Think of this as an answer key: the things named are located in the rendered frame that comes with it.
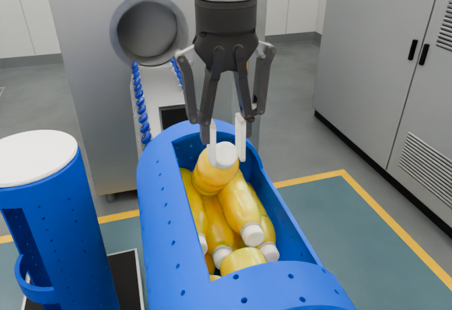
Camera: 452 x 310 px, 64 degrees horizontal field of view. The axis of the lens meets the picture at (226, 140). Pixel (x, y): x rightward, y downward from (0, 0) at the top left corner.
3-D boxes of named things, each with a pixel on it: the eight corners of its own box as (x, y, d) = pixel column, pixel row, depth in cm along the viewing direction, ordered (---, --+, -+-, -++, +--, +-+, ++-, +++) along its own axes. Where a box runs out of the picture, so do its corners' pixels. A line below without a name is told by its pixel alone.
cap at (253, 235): (255, 220, 65) (259, 227, 64) (264, 232, 67) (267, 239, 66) (237, 230, 65) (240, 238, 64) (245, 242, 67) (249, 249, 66)
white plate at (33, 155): (17, 124, 115) (19, 128, 116) (-59, 175, 93) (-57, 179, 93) (95, 135, 110) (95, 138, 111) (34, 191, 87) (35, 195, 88)
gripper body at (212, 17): (249, -12, 47) (247, 57, 52) (184, -9, 45) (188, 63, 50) (270, -2, 41) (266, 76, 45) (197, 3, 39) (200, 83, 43)
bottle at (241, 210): (231, 155, 79) (260, 211, 64) (244, 175, 83) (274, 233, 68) (204, 171, 79) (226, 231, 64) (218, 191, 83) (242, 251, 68)
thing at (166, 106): (190, 139, 129) (187, 100, 121) (192, 145, 126) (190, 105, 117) (162, 143, 127) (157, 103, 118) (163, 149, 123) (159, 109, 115)
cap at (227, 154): (210, 167, 55) (211, 163, 54) (212, 142, 57) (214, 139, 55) (234, 170, 56) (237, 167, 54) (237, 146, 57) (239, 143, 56)
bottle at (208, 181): (188, 194, 72) (198, 175, 55) (193, 160, 74) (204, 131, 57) (222, 198, 73) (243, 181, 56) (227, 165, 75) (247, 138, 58)
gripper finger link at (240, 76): (224, 40, 47) (234, 37, 48) (239, 111, 54) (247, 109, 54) (233, 49, 44) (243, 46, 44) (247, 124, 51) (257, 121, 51)
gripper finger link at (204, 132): (210, 113, 49) (188, 115, 49) (210, 144, 52) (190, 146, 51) (207, 108, 50) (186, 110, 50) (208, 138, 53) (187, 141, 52)
